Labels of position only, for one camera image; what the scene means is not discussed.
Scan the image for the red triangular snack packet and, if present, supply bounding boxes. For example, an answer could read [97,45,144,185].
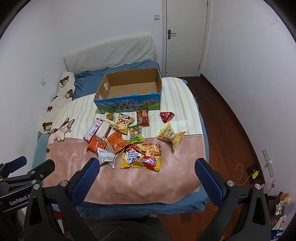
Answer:
[159,111,175,123]

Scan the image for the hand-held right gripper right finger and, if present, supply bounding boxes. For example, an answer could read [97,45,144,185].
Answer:
[195,158,271,241]

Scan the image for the cardboard box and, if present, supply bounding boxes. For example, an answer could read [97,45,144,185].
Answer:
[94,67,165,115]

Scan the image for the yellow red instant noodle packet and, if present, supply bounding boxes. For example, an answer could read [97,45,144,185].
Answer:
[120,143,162,172]

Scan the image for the brown snack packet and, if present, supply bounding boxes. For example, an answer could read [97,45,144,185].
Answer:
[136,110,149,128]

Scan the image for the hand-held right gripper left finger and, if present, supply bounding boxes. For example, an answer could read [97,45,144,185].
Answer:
[23,158,101,241]

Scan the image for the white silver snack packet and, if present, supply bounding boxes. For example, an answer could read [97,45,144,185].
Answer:
[97,147,116,169]

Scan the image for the bear print pillow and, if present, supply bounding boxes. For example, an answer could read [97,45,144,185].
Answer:
[38,72,77,135]

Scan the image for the white power strip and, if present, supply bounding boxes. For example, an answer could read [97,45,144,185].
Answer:
[262,149,275,178]

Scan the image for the green candy ball packet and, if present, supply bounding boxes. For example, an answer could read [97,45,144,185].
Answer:
[128,123,146,144]

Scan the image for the red white strip packet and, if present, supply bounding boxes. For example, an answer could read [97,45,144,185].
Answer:
[83,118,103,143]

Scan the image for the blue bedsheet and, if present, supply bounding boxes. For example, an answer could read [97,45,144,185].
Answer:
[31,60,210,220]

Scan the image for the white bread packet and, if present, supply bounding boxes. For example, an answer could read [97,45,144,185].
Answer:
[94,120,113,141]

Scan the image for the pile of colourful packets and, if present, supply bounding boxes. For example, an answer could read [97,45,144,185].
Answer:
[266,192,293,237]

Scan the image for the thin orange cable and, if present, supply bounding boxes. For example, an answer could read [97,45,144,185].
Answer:
[235,164,255,186]

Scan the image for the yellow panda snack packet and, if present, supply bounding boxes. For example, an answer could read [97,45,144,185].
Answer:
[112,113,135,134]

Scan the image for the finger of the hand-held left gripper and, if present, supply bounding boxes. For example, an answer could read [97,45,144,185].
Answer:
[0,156,27,179]
[0,159,56,189]

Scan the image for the orange snack packet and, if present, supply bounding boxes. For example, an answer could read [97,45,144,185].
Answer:
[106,131,130,154]
[87,136,107,153]

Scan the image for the black floor socket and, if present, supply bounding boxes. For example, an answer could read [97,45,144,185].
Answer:
[247,165,260,180]

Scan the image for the yellow egg crisp packet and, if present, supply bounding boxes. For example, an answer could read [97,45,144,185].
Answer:
[157,123,187,151]

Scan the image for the white door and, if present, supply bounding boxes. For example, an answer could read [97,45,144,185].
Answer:
[166,0,208,77]

